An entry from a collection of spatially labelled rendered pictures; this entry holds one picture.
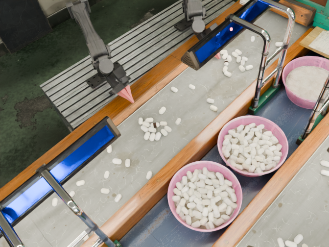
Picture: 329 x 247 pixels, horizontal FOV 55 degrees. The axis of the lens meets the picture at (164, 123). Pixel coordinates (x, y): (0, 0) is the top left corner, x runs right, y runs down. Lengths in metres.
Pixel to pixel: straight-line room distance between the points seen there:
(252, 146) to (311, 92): 0.39
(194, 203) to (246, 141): 0.33
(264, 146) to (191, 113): 0.34
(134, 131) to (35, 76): 1.71
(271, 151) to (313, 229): 0.31
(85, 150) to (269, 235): 0.67
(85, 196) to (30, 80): 1.81
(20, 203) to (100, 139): 0.27
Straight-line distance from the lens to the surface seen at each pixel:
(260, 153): 1.30
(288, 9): 1.28
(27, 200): 0.97
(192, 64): 1.13
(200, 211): 1.20
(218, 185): 1.23
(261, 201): 1.19
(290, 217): 1.22
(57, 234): 1.28
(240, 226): 1.15
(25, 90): 2.88
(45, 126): 2.55
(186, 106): 1.42
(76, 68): 1.82
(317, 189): 1.28
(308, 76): 1.59
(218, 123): 1.33
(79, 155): 0.96
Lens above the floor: 1.86
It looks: 55 degrees down
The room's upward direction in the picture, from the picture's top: 11 degrees counter-clockwise
